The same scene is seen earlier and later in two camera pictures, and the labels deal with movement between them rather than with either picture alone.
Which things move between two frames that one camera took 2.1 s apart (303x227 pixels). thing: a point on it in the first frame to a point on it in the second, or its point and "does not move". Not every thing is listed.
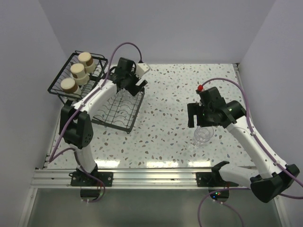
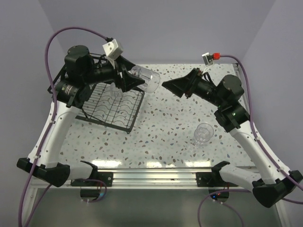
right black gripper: x=195 y=108 to x=187 y=84
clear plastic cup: x=124 y=95 to x=151 y=78
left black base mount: x=79 y=178 does not move
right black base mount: x=212 y=178 does not move
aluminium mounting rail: x=128 y=177 does not move
